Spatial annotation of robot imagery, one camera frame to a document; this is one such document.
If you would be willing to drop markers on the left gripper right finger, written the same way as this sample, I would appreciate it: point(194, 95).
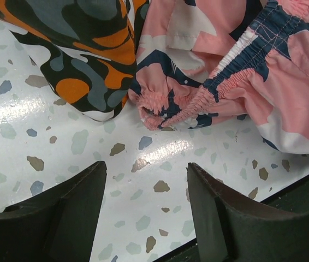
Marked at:
point(230, 226)

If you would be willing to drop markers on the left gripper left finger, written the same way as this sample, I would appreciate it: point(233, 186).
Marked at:
point(58, 224)

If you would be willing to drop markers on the pink navy patterned shorts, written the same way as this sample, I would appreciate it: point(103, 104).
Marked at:
point(203, 62)

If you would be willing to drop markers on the orange black camo shorts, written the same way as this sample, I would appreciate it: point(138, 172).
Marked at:
point(86, 50)

